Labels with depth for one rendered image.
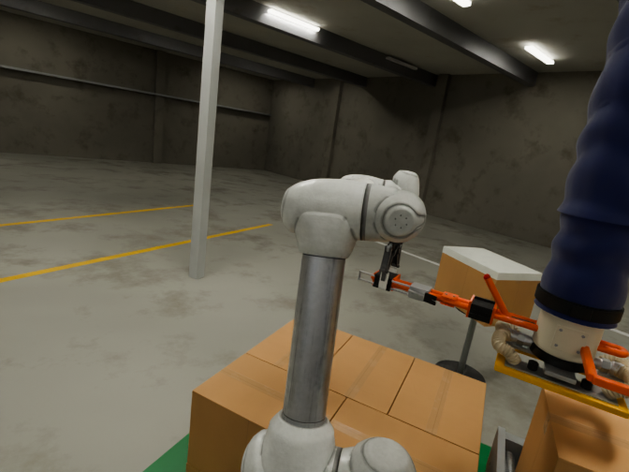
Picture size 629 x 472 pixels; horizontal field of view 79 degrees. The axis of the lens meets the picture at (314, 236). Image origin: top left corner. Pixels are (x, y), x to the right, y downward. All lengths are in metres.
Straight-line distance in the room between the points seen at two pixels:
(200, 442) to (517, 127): 10.24
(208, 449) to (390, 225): 1.52
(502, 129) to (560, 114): 1.31
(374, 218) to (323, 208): 0.11
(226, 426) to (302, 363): 1.05
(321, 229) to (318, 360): 0.28
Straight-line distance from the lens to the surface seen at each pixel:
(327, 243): 0.83
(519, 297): 3.08
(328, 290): 0.85
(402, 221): 0.79
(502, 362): 1.40
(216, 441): 1.98
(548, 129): 10.88
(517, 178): 10.97
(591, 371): 1.25
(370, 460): 0.92
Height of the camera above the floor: 1.70
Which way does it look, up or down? 14 degrees down
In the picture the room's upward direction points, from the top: 8 degrees clockwise
